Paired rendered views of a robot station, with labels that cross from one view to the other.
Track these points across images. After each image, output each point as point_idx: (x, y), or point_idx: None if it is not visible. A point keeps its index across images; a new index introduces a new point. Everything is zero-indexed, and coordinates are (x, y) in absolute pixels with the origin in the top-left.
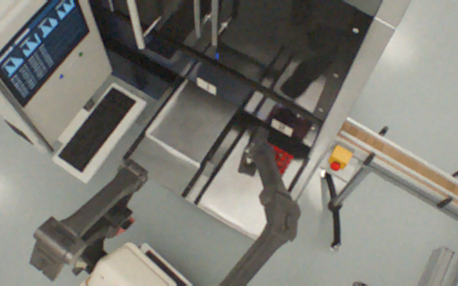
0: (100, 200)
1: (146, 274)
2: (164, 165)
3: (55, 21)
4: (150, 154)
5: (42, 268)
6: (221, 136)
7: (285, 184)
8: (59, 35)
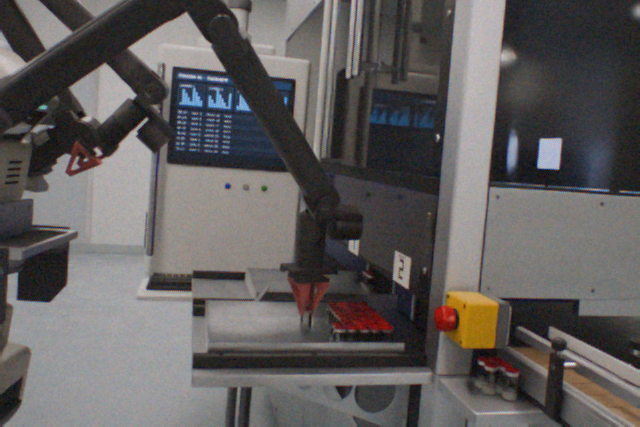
0: (90, 12)
1: (15, 69)
2: (222, 292)
3: None
4: (224, 285)
5: None
6: (322, 300)
7: None
8: (252, 128)
